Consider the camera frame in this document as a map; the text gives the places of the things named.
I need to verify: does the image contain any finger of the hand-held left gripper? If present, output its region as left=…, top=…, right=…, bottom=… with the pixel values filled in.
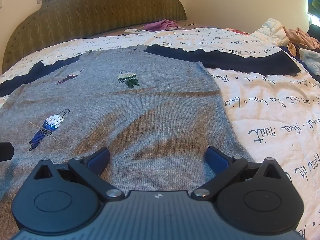
left=0, top=142, right=14, bottom=161

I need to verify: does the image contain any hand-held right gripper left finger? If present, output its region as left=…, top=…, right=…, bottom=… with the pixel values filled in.
left=30, top=147, right=125, bottom=202

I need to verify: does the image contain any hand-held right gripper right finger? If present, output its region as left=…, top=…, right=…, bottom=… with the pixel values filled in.
left=191, top=146, right=288, bottom=202

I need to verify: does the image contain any grey sweater with navy sleeves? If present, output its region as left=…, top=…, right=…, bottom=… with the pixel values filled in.
left=0, top=44, right=302, bottom=230

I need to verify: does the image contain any white printed script blanket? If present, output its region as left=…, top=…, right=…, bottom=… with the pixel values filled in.
left=0, top=26, right=320, bottom=240

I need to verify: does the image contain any white power strip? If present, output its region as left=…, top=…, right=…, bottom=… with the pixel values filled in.
left=124, top=28, right=149, bottom=35

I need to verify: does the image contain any pale blue ribbed cloth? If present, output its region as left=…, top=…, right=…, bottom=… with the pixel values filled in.
left=299, top=47, right=320, bottom=76

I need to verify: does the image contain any purple cloth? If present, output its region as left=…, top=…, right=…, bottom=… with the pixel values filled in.
left=142, top=19, right=179, bottom=32

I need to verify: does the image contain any olive upholstered headboard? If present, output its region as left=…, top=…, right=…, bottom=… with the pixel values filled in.
left=1, top=0, right=187, bottom=74

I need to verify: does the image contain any bright wall screen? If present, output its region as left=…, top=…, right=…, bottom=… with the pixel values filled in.
left=307, top=0, right=320, bottom=21

